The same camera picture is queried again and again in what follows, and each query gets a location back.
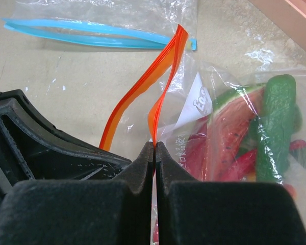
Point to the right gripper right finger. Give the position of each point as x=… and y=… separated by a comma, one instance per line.
x=195, y=212

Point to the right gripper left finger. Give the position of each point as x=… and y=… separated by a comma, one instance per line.
x=116, y=211

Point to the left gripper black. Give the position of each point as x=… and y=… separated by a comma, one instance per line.
x=31, y=148

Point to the zip bag with orange watermelon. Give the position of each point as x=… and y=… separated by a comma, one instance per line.
x=217, y=127

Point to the zip bag with fake fruit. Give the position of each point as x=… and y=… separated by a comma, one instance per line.
x=123, y=24

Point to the orange desk organizer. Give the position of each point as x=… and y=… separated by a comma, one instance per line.
x=289, y=16

